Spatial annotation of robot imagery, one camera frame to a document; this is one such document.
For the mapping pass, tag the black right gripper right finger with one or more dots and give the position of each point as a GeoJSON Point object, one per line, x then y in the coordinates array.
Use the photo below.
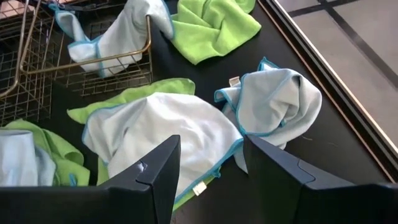
{"type": "Point", "coordinates": [311, 202]}

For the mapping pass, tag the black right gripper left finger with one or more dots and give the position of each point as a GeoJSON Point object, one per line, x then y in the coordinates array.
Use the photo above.
{"type": "Point", "coordinates": [124, 202]}

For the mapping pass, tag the black table edge rail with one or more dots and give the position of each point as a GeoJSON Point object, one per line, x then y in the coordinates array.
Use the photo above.
{"type": "Point", "coordinates": [335, 84]}

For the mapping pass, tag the light blue microfiber towel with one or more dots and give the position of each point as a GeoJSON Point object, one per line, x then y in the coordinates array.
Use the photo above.
{"type": "Point", "coordinates": [124, 34]}
{"type": "Point", "coordinates": [161, 130]}
{"type": "Point", "coordinates": [273, 102]}
{"type": "Point", "coordinates": [18, 158]}

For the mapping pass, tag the green microfiber towel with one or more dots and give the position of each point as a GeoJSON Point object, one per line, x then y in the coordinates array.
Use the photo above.
{"type": "Point", "coordinates": [65, 161]}
{"type": "Point", "coordinates": [140, 91]}
{"type": "Point", "coordinates": [211, 28]}

